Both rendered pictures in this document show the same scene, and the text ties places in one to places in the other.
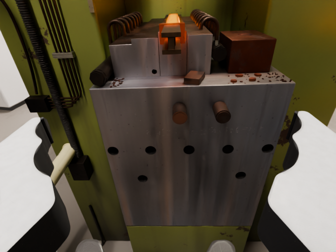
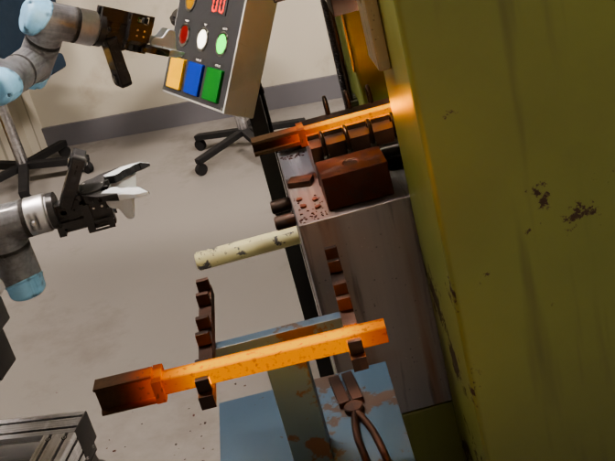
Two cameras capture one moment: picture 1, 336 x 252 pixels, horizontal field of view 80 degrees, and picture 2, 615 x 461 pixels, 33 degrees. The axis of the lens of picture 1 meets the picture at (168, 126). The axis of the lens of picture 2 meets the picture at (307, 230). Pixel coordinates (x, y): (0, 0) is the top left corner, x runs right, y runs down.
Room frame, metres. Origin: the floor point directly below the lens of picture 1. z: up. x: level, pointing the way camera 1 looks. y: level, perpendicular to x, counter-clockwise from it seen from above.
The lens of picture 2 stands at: (0.23, -1.87, 1.68)
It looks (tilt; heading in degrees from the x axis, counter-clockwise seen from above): 25 degrees down; 86
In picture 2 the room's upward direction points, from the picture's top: 15 degrees counter-clockwise
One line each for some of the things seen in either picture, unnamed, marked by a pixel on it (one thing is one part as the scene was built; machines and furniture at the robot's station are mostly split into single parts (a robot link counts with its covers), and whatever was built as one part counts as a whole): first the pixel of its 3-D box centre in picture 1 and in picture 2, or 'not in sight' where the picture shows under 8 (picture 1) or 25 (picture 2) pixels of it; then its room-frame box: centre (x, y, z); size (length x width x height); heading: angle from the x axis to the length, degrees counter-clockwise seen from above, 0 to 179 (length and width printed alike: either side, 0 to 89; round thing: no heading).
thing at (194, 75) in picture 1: (194, 77); (300, 181); (0.38, -0.06, 0.92); 0.04 x 0.03 x 0.01; 156
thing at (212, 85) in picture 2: not in sight; (214, 85); (0.28, 0.43, 1.01); 0.07 x 0.05 x 0.07; 112
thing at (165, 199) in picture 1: (184, 115); (447, 248); (0.63, -0.06, 0.69); 0.56 x 0.38 x 0.45; 177
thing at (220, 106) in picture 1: (221, 112); (285, 221); (0.33, -0.10, 0.87); 0.04 x 0.03 x 0.03; 177
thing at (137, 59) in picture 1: (164, 37); (412, 120); (0.62, 0.00, 0.96); 0.42 x 0.20 x 0.09; 177
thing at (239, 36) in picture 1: (242, 50); (354, 177); (0.46, -0.17, 0.95); 0.12 x 0.09 x 0.07; 177
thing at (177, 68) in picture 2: not in sight; (178, 73); (0.21, 0.62, 1.01); 0.07 x 0.05 x 0.07; 112
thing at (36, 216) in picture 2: not in sight; (40, 214); (-0.11, 0.01, 0.98); 0.08 x 0.05 x 0.08; 87
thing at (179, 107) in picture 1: (179, 113); (281, 205); (0.33, -0.02, 0.87); 0.04 x 0.03 x 0.03; 177
